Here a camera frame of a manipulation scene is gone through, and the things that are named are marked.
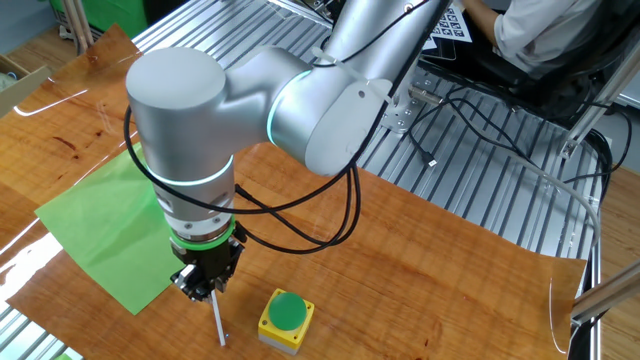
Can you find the yellow box green push button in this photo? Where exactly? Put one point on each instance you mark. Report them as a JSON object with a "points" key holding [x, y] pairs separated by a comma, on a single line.
{"points": [[286, 320]]}

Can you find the wood grain table mat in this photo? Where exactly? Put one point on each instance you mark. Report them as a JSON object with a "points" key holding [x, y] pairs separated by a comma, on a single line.
{"points": [[400, 275]]}

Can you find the aluminium frame post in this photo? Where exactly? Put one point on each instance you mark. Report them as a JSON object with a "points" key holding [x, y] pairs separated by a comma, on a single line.
{"points": [[590, 115]]}

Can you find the bare forearm of seated person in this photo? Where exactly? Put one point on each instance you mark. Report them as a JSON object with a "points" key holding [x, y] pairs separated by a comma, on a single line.
{"points": [[477, 20]]}

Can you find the person in white shirt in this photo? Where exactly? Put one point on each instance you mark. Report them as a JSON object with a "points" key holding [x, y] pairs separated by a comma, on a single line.
{"points": [[540, 30]]}

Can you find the black office chair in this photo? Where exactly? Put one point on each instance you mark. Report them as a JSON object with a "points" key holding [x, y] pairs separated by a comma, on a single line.
{"points": [[600, 60]]}

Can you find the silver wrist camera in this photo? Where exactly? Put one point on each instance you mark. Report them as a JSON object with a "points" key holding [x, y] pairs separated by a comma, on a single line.
{"points": [[184, 275]]}

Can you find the pale plastic bag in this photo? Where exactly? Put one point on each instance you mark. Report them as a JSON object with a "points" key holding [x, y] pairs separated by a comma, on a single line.
{"points": [[6, 82]]}

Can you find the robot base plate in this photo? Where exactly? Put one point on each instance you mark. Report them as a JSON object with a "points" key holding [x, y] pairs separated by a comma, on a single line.
{"points": [[400, 120]]}

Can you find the aluminium frame bar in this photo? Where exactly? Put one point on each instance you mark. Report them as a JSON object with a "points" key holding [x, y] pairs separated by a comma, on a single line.
{"points": [[610, 292]]}

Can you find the green board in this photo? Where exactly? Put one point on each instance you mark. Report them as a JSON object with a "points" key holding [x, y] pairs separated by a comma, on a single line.
{"points": [[115, 15]]}

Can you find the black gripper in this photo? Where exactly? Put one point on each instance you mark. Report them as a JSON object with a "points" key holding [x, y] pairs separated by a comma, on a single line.
{"points": [[215, 260]]}

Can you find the cardboard box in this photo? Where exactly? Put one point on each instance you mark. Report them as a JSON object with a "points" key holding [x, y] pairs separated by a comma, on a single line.
{"points": [[20, 85]]}

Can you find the green flag white stick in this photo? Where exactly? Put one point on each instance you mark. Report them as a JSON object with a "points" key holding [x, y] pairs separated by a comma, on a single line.
{"points": [[100, 225]]}

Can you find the tan wooden pole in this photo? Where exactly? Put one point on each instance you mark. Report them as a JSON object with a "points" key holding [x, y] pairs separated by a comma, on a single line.
{"points": [[80, 25]]}

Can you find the marker tag sheet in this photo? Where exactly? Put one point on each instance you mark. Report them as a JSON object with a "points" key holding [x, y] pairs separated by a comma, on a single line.
{"points": [[452, 27]]}

